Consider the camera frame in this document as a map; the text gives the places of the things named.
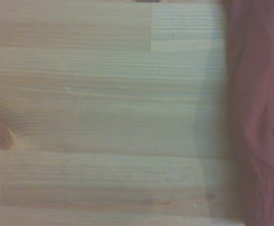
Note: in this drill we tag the rust red shorts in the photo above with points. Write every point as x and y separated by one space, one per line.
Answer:
256 94

